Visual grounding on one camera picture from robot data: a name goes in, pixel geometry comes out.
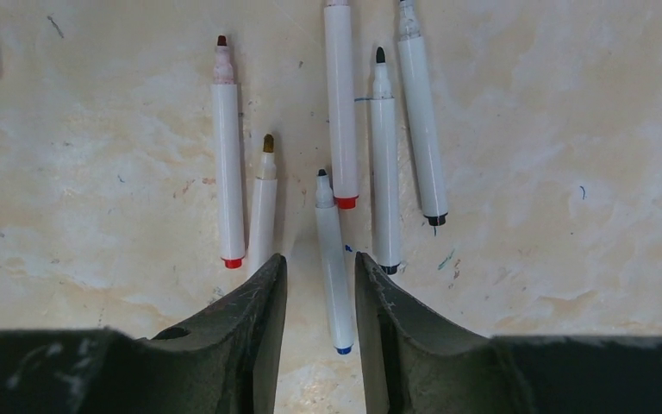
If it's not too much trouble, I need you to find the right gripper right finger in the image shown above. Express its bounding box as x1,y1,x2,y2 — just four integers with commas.
355,253,662,413

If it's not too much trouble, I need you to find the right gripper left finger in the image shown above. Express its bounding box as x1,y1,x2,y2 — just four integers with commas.
0,254,287,413

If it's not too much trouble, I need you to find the blue white marker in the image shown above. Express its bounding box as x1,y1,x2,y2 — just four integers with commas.
315,168,355,355

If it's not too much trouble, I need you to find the orange white marker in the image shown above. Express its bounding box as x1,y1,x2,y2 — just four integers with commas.
247,134,278,278

